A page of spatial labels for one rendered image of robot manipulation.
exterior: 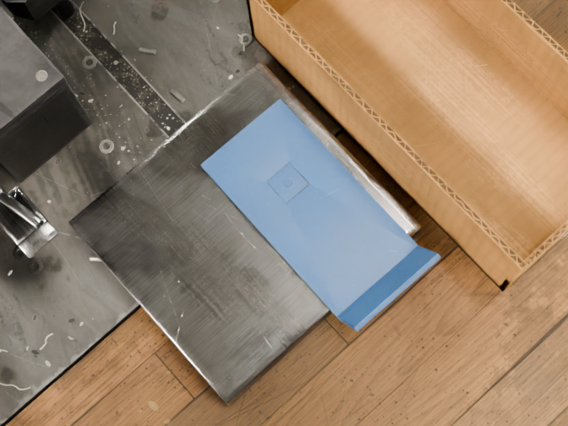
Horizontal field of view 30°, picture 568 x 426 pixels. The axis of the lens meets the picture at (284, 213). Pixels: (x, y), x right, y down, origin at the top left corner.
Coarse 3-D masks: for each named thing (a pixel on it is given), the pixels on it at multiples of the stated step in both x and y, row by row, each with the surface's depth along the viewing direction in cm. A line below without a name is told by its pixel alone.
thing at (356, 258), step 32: (256, 128) 71; (288, 128) 71; (224, 160) 70; (256, 160) 70; (288, 160) 70; (320, 160) 70; (224, 192) 70; (256, 192) 70; (320, 192) 69; (352, 192) 69; (256, 224) 69; (288, 224) 69; (320, 224) 69; (352, 224) 69; (384, 224) 69; (288, 256) 68; (320, 256) 68; (352, 256) 68; (384, 256) 68; (416, 256) 67; (320, 288) 68; (352, 288) 68; (384, 288) 66; (352, 320) 65
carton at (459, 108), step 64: (256, 0) 68; (320, 0) 75; (384, 0) 75; (448, 0) 74; (320, 64) 67; (384, 64) 74; (448, 64) 73; (512, 64) 73; (384, 128) 65; (448, 128) 72; (512, 128) 72; (448, 192) 64; (512, 192) 71; (512, 256) 63
